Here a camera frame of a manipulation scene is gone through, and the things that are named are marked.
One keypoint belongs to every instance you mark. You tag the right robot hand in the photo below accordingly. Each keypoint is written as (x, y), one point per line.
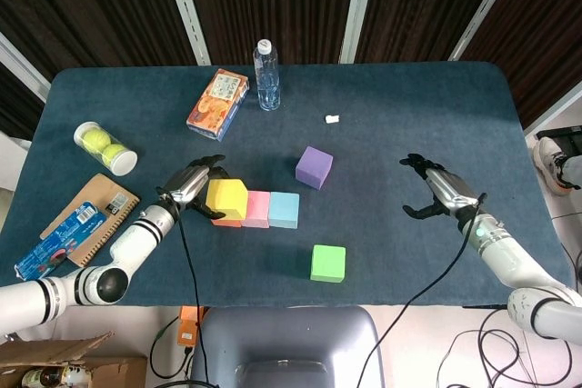
(452, 190)

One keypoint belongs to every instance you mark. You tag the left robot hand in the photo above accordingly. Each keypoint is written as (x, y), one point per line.
(186, 183)

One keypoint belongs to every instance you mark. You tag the yellow foam cube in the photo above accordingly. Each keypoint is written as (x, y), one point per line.
(227, 197)

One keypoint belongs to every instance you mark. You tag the orange foam cube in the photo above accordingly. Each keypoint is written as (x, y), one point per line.
(226, 223)

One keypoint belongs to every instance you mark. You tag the light blue foam cube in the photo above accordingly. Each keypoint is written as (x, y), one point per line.
(284, 211)

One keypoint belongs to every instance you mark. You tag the purple foam cube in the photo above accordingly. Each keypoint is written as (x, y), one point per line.
(314, 167)

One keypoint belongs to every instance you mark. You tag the green foam cube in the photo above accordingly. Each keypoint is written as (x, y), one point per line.
(328, 264)

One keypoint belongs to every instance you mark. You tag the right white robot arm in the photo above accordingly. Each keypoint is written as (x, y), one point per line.
(500, 251)

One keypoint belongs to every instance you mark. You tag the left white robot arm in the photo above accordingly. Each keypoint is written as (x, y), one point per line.
(136, 238)

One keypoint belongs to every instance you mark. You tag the clear tennis ball tube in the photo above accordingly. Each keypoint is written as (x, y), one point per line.
(123, 163)

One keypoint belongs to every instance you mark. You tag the teal table cloth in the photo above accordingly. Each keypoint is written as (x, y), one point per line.
(409, 133)

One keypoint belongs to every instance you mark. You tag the brown spiral notebook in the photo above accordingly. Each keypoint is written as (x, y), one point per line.
(118, 206)

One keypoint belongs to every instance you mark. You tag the pink foam cube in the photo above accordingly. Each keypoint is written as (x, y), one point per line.
(257, 208)

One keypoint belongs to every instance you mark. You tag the yellow-green tennis ball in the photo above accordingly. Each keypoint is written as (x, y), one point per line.
(113, 154)
(95, 140)

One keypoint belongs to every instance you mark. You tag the blue orange biscuit box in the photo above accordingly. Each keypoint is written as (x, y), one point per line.
(218, 104)

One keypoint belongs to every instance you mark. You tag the white orange sneaker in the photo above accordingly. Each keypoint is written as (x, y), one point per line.
(552, 161)

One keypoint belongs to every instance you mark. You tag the black rectangular object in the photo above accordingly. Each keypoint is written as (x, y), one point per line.
(564, 136)

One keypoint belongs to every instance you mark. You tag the clear plastic water bottle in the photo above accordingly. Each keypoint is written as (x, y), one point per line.
(267, 79)

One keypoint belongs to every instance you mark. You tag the blue cookie packet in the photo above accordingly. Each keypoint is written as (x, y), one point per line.
(63, 238)

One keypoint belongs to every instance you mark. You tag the small white object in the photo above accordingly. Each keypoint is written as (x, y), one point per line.
(332, 118)

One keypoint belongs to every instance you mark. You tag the orange power strip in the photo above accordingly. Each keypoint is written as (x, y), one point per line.
(188, 329)

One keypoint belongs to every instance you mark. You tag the grey chair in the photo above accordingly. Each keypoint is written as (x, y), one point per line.
(286, 342)

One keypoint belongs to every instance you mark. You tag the brown cardboard box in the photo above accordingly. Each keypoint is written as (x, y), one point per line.
(113, 370)

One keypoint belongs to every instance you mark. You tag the labelled glass bottle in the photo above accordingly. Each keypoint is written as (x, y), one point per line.
(50, 376)

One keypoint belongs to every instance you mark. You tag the white partition post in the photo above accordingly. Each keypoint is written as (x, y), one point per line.
(361, 6)
(23, 67)
(186, 11)
(554, 111)
(486, 6)

